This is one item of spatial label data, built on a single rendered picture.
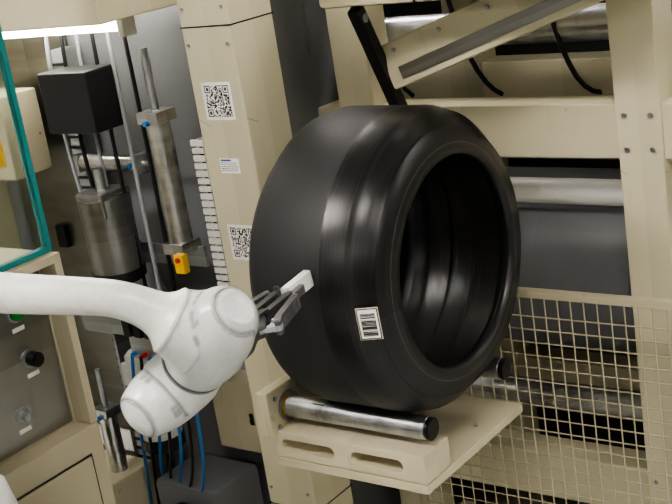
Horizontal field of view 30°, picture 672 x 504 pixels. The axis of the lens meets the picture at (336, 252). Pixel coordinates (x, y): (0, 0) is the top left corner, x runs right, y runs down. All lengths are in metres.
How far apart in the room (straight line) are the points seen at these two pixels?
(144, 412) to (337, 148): 0.64
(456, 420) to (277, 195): 0.64
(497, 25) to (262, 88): 0.48
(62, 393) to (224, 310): 0.95
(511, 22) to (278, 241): 0.66
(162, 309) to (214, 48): 0.79
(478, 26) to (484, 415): 0.78
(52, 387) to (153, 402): 0.78
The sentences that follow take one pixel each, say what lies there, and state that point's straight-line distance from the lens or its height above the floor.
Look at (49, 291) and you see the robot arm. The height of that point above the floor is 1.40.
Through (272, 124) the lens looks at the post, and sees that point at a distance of 2.48.
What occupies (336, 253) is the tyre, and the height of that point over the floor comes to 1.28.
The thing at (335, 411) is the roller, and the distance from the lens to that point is 2.44.
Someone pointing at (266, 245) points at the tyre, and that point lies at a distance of 2.23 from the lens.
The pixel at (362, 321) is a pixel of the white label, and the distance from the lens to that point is 2.14.
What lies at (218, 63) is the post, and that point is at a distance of 2.44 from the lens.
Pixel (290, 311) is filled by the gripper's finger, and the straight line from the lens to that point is 2.06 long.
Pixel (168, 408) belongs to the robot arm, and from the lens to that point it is 1.87.
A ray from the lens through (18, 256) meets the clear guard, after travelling 2.51.
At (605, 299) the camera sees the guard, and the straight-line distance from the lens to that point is 2.60.
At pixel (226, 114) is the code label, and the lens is 2.45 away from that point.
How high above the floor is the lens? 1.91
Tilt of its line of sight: 17 degrees down
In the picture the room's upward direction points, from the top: 9 degrees counter-clockwise
